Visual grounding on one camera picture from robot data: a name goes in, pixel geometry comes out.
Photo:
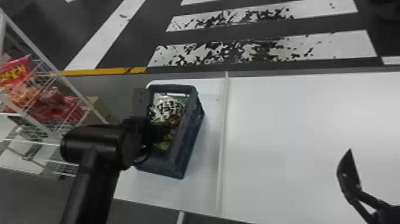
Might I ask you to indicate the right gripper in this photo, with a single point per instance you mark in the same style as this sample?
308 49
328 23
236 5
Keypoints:
390 215

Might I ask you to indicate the red snack packet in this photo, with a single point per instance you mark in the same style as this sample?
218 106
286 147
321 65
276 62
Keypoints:
14 72
51 108

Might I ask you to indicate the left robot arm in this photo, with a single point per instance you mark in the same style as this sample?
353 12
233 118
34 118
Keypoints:
93 150

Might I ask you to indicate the orange snack packet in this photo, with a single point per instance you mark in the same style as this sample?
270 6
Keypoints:
22 94

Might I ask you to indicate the green snack packet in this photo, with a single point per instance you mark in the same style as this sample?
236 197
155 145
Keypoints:
167 106

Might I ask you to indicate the blue basket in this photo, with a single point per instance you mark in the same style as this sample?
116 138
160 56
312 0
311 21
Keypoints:
184 140

